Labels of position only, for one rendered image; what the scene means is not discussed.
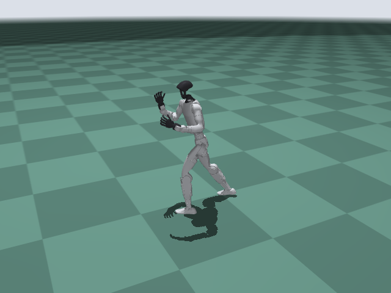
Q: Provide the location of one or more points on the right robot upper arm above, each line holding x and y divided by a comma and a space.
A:
175, 116

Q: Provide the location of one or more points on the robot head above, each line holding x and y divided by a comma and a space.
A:
184, 86

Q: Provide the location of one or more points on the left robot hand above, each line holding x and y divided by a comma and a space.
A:
168, 122

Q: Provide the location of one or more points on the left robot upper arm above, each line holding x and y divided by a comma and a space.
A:
197, 111

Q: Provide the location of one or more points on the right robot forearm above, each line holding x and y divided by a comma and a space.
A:
164, 112

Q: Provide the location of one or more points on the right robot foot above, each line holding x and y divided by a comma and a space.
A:
225, 192

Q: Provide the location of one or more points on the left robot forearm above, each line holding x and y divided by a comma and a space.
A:
188, 129

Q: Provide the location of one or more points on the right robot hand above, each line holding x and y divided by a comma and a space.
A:
159, 99

